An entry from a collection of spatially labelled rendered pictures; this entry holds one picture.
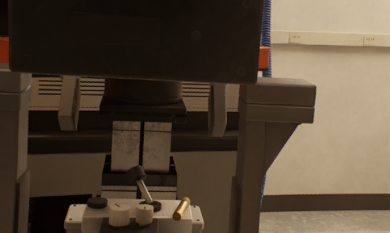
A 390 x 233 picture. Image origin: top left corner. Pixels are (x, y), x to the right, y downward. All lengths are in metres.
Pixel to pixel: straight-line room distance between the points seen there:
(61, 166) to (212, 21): 1.67
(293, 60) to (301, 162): 0.61
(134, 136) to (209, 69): 0.82
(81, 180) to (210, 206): 0.45
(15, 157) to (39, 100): 1.65
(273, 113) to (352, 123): 3.35
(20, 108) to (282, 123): 0.15
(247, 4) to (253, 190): 0.11
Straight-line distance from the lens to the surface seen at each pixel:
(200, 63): 0.32
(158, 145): 1.14
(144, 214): 0.45
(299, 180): 3.62
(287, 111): 0.34
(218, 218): 2.14
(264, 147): 0.34
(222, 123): 0.54
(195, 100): 2.07
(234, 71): 0.32
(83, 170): 1.98
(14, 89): 0.34
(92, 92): 2.00
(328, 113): 3.60
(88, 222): 0.48
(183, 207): 0.48
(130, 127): 1.14
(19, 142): 0.35
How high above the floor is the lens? 1.18
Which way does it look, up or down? 9 degrees down
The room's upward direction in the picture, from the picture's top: 4 degrees clockwise
